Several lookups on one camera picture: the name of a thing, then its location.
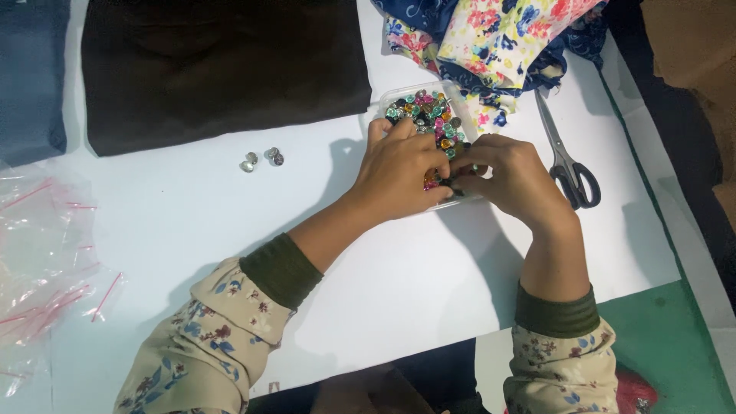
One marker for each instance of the red mesh object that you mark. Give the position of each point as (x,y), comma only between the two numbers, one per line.
(635,394)

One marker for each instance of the blue-grey cloth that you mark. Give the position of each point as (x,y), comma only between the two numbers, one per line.
(31,75)

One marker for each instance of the dark brown cloth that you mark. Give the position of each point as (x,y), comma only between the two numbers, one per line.
(224,69)

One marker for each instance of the green cutting mat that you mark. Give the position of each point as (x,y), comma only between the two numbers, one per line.
(661,345)

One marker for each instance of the person's left hand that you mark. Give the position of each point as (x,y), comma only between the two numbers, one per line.
(394,172)

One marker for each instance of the navy patterned fabric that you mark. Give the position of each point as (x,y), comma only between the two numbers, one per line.
(414,11)

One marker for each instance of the heap of colourful metal buttons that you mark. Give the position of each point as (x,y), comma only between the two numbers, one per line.
(428,110)

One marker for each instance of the pile of clear zip bags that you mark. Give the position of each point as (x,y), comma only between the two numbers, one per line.
(40,259)

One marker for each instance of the large white paper sheet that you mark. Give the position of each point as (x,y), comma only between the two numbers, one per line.
(230,230)

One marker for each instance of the silver metal button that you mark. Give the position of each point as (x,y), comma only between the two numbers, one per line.
(252,157)
(247,167)
(271,152)
(279,160)

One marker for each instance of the clear plastic container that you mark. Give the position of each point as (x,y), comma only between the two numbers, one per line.
(463,106)

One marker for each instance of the cream floral fabric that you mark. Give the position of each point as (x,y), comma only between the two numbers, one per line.
(506,40)

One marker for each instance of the person's right hand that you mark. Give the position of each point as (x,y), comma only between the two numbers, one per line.
(517,178)

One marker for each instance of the pink floral fabric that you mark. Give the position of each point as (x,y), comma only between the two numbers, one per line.
(411,43)

